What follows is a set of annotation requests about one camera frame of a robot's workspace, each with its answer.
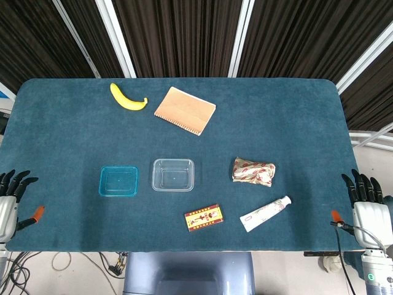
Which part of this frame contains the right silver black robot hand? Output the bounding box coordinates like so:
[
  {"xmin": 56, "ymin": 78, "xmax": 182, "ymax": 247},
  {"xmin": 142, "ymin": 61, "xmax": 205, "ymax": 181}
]
[{"xmin": 330, "ymin": 168, "xmax": 393, "ymax": 250}]

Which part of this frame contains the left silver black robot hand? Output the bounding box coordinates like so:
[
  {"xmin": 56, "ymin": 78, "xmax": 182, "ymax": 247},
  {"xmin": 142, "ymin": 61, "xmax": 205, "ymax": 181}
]
[{"xmin": 0, "ymin": 169, "xmax": 46, "ymax": 243}]

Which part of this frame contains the blue plastic tray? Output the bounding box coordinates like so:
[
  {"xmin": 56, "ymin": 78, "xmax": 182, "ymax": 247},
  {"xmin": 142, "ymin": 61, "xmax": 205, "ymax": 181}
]
[{"xmin": 98, "ymin": 165, "xmax": 139, "ymax": 197}]

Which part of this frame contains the red yellow printed box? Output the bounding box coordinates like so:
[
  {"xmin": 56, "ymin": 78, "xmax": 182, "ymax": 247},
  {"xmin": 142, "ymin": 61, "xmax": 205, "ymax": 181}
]
[{"xmin": 184, "ymin": 203, "xmax": 225, "ymax": 233}]

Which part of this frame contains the teal velvet table cloth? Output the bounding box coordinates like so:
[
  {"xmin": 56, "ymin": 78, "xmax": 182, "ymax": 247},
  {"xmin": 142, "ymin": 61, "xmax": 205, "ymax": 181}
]
[{"xmin": 0, "ymin": 77, "xmax": 368, "ymax": 253}]

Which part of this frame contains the white cream tube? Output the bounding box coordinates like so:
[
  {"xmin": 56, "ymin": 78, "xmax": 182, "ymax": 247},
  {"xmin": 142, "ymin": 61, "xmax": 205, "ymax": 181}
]
[{"xmin": 239, "ymin": 195, "xmax": 292, "ymax": 233}]

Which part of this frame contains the black power strip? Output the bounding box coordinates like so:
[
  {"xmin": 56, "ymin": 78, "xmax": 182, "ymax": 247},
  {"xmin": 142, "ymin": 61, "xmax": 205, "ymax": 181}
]
[{"xmin": 108, "ymin": 251, "xmax": 128, "ymax": 277}]

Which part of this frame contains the white panel with blue stripe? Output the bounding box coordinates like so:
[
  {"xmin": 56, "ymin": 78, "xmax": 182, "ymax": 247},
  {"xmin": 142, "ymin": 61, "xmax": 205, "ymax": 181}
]
[{"xmin": 0, "ymin": 81, "xmax": 16, "ymax": 102}]

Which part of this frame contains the paper wrapped food packet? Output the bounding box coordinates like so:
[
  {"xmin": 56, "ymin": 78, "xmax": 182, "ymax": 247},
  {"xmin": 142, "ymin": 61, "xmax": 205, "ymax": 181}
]
[{"xmin": 232, "ymin": 156, "xmax": 276, "ymax": 187}]

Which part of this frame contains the yellow banana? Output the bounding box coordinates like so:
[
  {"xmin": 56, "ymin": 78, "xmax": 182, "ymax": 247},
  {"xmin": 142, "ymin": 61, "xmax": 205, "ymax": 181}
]
[{"xmin": 109, "ymin": 82, "xmax": 149, "ymax": 111}]

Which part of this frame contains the blue-grey robot torso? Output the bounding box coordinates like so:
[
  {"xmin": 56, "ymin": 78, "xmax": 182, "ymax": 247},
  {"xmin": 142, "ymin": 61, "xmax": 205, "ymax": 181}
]
[{"xmin": 122, "ymin": 251, "xmax": 255, "ymax": 295}]

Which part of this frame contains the tan spiral notebook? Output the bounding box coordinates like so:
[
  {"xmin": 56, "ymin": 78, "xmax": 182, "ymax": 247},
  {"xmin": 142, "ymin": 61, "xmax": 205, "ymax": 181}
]
[{"xmin": 154, "ymin": 86, "xmax": 217, "ymax": 137}]

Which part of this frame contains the dark brown pleated curtain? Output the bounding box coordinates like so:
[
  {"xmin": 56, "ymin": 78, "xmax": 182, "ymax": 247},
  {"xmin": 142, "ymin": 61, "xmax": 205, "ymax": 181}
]
[{"xmin": 0, "ymin": 0, "xmax": 393, "ymax": 132}]

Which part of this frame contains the grey braided hand cable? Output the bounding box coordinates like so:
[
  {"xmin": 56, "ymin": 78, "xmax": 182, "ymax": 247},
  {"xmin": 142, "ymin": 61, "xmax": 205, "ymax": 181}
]
[{"xmin": 352, "ymin": 226, "xmax": 387, "ymax": 252}]

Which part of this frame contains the black right hand cable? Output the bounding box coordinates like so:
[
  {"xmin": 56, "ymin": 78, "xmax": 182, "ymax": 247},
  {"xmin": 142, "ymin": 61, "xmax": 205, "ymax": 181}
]
[{"xmin": 330, "ymin": 220, "xmax": 359, "ymax": 295}]

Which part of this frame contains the black floor cable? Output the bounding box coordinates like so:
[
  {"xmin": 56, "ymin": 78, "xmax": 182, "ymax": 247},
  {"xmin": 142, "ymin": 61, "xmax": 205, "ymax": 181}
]
[{"xmin": 0, "ymin": 251, "xmax": 41, "ymax": 295}]

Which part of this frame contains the black perforated table bracket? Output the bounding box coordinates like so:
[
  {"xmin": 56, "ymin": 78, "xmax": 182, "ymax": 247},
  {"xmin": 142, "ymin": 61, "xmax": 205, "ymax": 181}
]
[{"xmin": 303, "ymin": 251, "xmax": 340, "ymax": 258}]

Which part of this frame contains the white looped floor cable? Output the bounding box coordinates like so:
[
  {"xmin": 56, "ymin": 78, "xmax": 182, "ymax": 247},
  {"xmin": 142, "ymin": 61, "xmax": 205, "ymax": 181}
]
[{"xmin": 51, "ymin": 251, "xmax": 73, "ymax": 272}]

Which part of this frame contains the white metal frame rail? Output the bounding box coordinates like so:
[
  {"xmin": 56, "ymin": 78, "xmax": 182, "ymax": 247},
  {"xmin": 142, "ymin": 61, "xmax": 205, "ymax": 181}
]
[{"xmin": 348, "ymin": 122, "xmax": 393, "ymax": 151}]

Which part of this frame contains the wide white frame post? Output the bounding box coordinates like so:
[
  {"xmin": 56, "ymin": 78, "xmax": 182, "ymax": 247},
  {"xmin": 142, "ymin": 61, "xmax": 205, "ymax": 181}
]
[
  {"xmin": 95, "ymin": 0, "xmax": 137, "ymax": 79},
  {"xmin": 227, "ymin": 0, "xmax": 258, "ymax": 78},
  {"xmin": 336, "ymin": 23, "xmax": 393, "ymax": 95}
]

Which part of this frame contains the thin grey frame post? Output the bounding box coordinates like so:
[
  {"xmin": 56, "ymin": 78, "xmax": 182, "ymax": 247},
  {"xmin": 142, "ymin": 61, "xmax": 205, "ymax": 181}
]
[{"xmin": 51, "ymin": 0, "xmax": 101, "ymax": 79}]

